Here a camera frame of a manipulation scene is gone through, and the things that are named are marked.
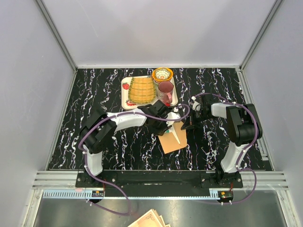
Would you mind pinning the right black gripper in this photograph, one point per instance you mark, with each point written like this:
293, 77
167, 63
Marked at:
188, 123

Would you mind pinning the stack of spare letters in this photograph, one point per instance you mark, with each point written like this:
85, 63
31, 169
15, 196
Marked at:
150, 219

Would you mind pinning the brown paper envelope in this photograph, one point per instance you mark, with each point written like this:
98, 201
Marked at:
168, 141

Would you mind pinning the white strawberry tray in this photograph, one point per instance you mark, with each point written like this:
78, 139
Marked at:
125, 103

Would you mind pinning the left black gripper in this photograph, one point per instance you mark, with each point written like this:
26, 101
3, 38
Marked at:
161, 132

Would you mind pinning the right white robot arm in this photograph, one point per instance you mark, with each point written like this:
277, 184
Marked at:
243, 129

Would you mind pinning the yellow patterned bowl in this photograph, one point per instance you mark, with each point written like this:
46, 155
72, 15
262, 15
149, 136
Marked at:
162, 74

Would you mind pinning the yellow woven bamboo basket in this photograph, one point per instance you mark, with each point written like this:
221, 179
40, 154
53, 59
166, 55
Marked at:
142, 90

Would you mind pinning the slotted cable duct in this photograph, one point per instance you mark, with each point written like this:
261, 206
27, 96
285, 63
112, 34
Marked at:
146, 192

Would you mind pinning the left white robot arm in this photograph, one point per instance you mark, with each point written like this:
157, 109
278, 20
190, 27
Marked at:
101, 126

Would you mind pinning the ornate bordered letter paper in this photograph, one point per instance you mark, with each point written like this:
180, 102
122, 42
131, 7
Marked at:
174, 132

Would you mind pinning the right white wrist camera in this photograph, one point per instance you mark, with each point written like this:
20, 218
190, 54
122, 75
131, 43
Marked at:
195, 106

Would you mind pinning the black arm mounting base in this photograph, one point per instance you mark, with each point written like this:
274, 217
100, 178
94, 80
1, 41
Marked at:
203, 179

